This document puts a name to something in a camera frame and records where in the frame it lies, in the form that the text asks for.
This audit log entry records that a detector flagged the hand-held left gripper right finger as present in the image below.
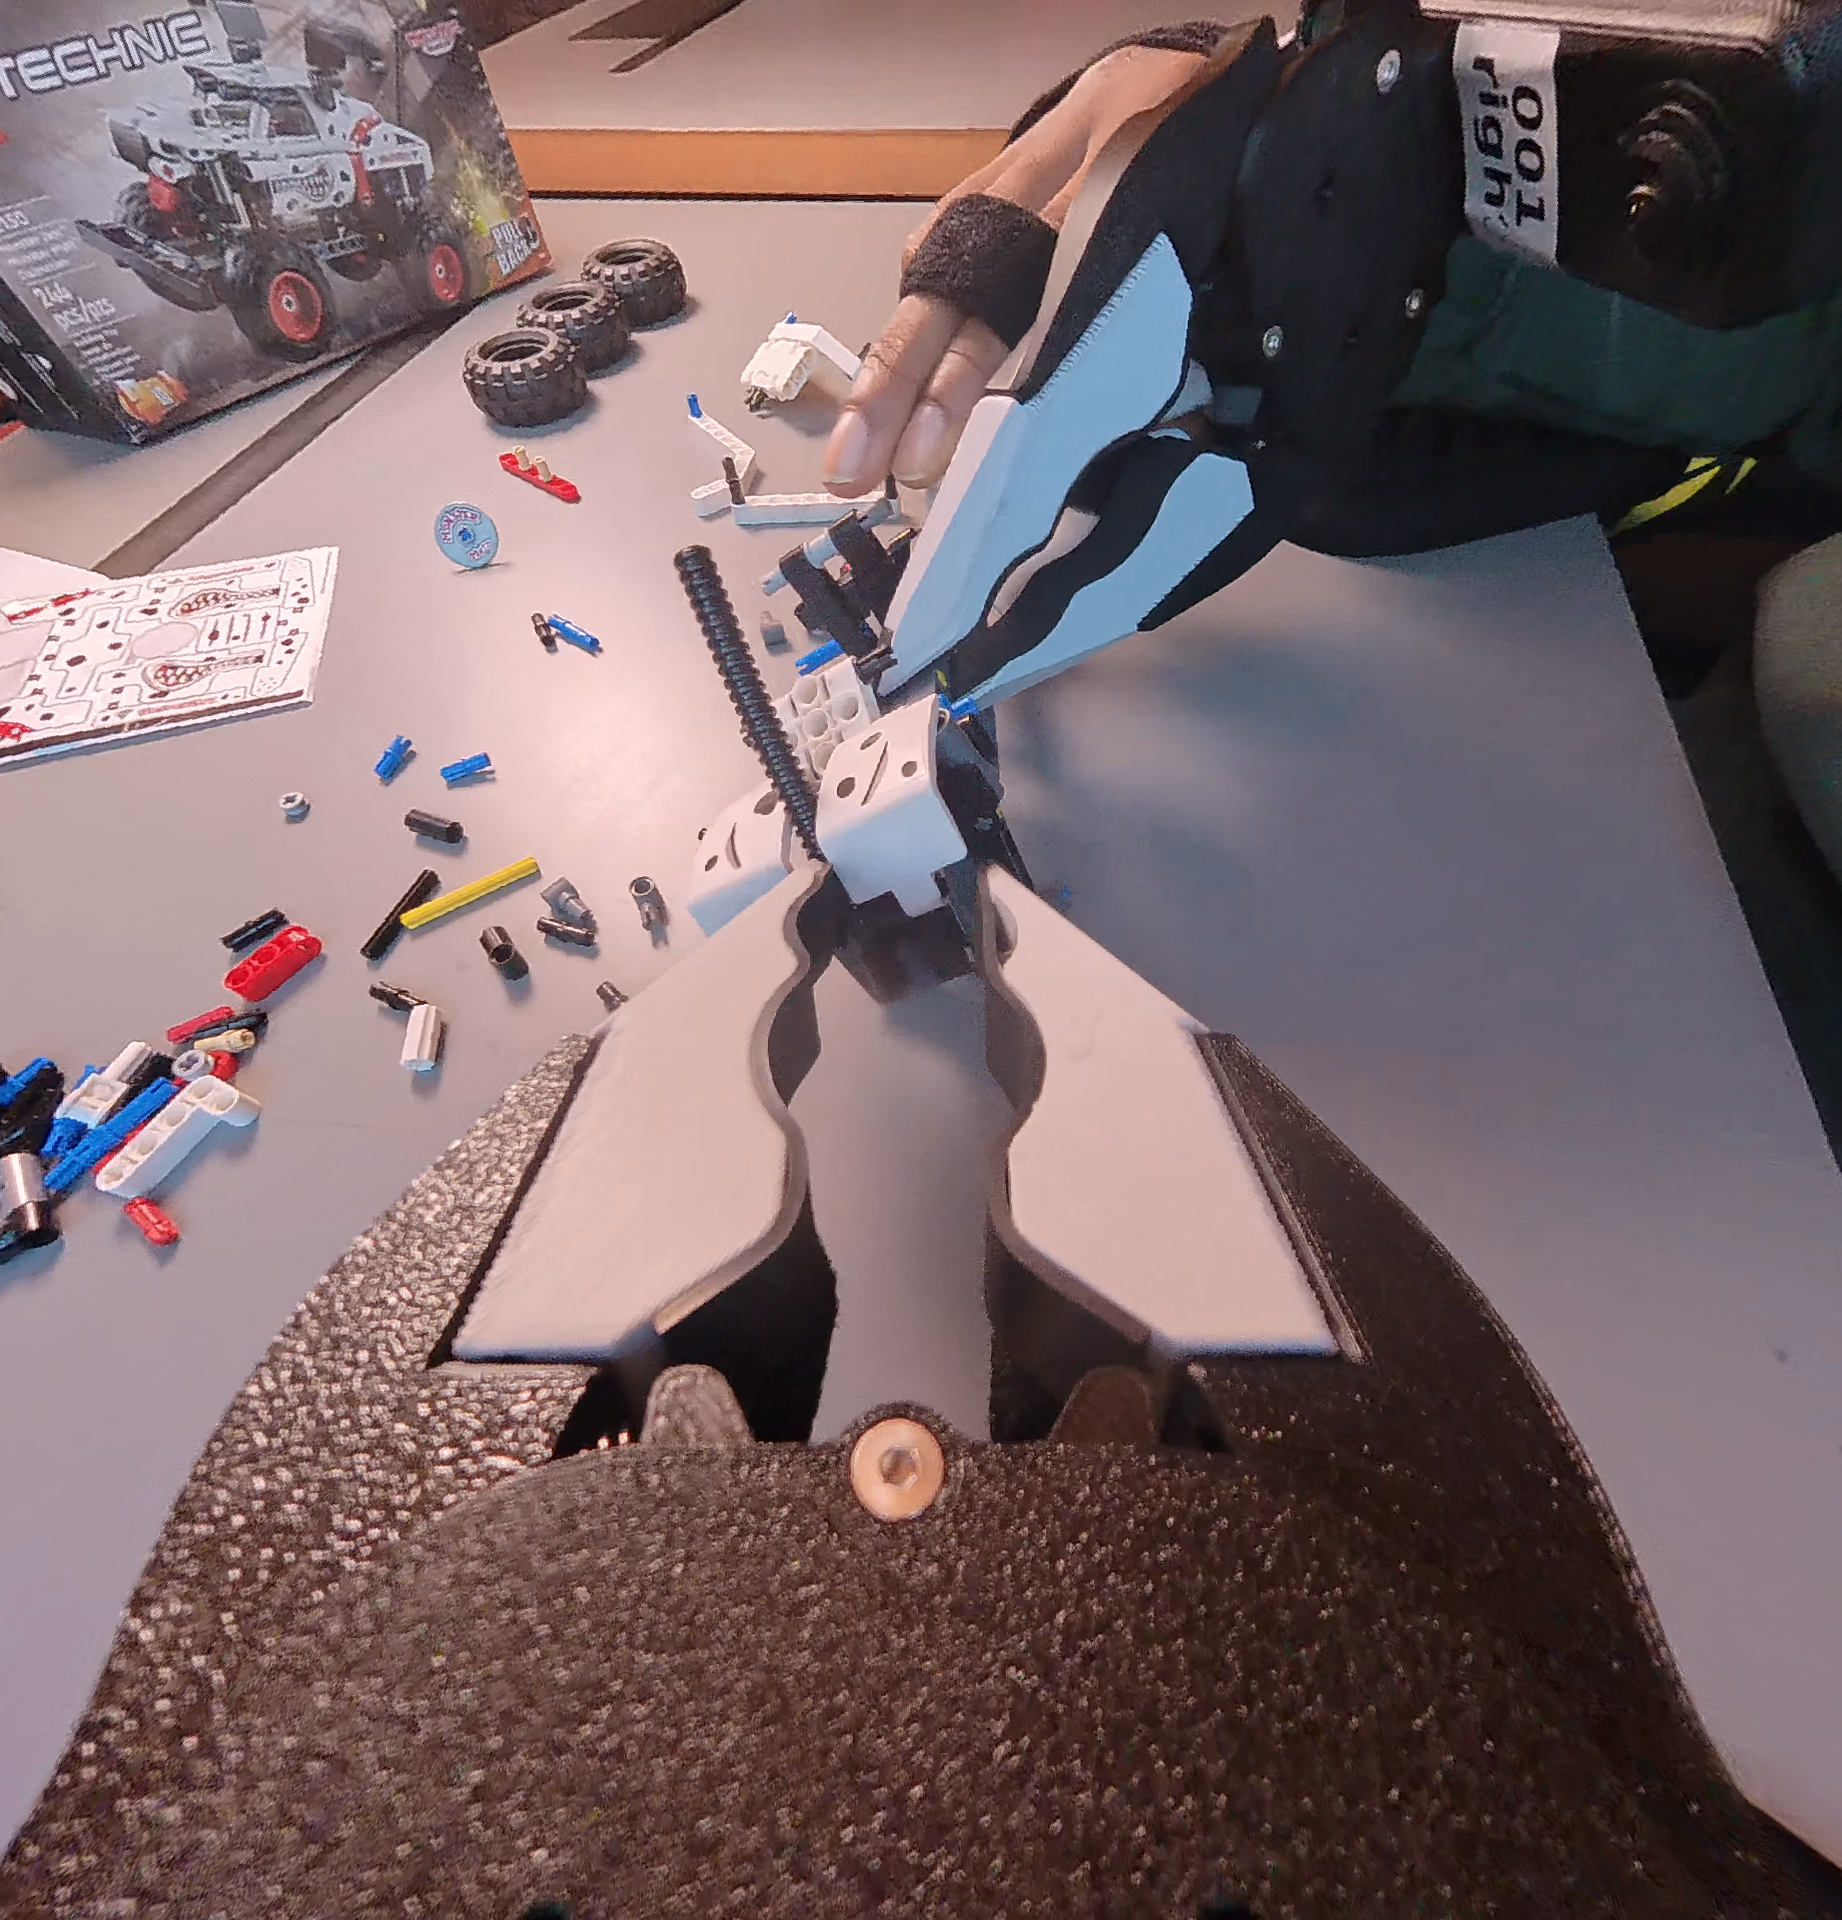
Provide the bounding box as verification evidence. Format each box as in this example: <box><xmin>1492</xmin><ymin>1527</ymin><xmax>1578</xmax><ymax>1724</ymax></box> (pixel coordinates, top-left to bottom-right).
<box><xmin>981</xmin><ymin>867</ymin><xmax>1342</xmax><ymax>1433</ymax></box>

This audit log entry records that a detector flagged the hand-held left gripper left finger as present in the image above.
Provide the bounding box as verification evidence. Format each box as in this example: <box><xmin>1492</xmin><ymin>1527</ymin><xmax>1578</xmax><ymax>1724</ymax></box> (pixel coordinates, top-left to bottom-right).
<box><xmin>448</xmin><ymin>869</ymin><xmax>840</xmax><ymax>1441</ymax></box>

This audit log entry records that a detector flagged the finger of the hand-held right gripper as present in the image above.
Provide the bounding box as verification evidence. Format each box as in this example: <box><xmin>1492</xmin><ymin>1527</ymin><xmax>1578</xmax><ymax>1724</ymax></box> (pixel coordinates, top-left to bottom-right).
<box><xmin>963</xmin><ymin>436</ymin><xmax>1259</xmax><ymax>706</ymax></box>
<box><xmin>875</xmin><ymin>229</ymin><xmax>1220</xmax><ymax>699</ymax></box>

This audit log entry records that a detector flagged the toy brick vehicle chassis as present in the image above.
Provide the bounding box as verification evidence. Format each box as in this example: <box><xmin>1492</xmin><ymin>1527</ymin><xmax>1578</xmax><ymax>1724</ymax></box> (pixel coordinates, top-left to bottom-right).
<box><xmin>672</xmin><ymin>510</ymin><xmax>1072</xmax><ymax>999</ymax></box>

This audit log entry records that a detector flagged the grey desk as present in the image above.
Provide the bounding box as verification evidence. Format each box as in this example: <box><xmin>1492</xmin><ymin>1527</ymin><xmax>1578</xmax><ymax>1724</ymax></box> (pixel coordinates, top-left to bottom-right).
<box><xmin>0</xmin><ymin>194</ymin><xmax>1842</xmax><ymax>1920</ymax></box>

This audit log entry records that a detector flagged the person's right hand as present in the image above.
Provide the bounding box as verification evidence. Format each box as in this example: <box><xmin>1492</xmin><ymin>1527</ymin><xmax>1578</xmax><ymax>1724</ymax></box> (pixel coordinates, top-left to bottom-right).
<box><xmin>822</xmin><ymin>52</ymin><xmax>1214</xmax><ymax>498</ymax></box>

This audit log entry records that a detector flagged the white toy brick part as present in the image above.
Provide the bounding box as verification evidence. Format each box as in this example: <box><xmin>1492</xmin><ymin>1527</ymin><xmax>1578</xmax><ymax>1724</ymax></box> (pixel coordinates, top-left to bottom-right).
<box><xmin>738</xmin><ymin>314</ymin><xmax>866</xmax><ymax>409</ymax></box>

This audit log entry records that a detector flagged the yellow toy brick axle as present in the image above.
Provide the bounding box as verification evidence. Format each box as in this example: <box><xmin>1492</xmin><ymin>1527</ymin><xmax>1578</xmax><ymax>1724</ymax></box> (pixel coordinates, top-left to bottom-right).
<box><xmin>399</xmin><ymin>854</ymin><xmax>541</xmax><ymax>929</ymax></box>

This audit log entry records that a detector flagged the white bent toy brick beam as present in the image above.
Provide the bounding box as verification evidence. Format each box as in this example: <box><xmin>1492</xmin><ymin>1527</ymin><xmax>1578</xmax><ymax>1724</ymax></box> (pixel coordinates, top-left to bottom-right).
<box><xmin>686</xmin><ymin>391</ymin><xmax>764</xmax><ymax>518</ymax></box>

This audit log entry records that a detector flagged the black toy brick axle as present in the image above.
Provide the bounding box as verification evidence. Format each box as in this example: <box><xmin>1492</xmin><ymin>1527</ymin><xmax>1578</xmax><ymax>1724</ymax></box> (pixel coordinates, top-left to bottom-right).
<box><xmin>360</xmin><ymin>867</ymin><xmax>442</xmax><ymax>961</ymax></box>

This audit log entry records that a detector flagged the black toy rubber tire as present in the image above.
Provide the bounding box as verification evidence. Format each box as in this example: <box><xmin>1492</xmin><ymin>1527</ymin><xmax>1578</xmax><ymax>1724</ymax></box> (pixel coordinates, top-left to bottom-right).
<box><xmin>583</xmin><ymin>239</ymin><xmax>694</xmax><ymax>331</ymax></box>
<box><xmin>463</xmin><ymin>326</ymin><xmax>585</xmax><ymax>433</ymax></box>
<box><xmin>515</xmin><ymin>280</ymin><xmax>633</xmax><ymax>373</ymax></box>

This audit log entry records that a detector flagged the pile of small toy bricks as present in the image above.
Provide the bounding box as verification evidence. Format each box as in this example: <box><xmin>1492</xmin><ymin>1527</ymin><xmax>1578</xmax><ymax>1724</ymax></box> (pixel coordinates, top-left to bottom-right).
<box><xmin>0</xmin><ymin>1005</ymin><xmax>264</xmax><ymax>1277</ymax></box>

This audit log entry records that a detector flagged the person's green sweater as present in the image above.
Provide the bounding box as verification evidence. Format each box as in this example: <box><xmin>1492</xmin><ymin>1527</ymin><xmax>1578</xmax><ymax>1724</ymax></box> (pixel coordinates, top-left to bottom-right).
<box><xmin>1751</xmin><ymin>516</ymin><xmax>1842</xmax><ymax>961</ymax></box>

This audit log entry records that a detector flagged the white printed sticker sheet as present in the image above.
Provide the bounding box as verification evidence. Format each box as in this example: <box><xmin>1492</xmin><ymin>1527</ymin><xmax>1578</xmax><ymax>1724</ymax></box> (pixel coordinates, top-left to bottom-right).
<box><xmin>0</xmin><ymin>543</ymin><xmax>340</xmax><ymax>773</ymax></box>

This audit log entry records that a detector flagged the toy truck picture box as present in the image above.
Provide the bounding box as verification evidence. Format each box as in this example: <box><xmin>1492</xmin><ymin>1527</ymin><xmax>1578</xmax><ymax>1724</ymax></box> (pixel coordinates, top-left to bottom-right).
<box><xmin>0</xmin><ymin>0</ymin><xmax>535</xmax><ymax>444</ymax></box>

